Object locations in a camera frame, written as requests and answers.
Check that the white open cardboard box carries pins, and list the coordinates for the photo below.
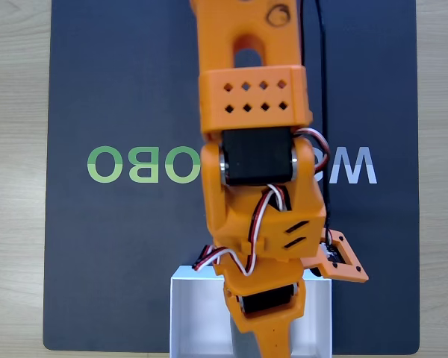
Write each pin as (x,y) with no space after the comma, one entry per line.
(194,317)

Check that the dark mat with WOWROBO print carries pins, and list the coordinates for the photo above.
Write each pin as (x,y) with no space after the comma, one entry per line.
(115,242)

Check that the orange gripper camera mount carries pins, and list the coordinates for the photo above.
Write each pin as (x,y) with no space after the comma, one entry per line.
(343,266)

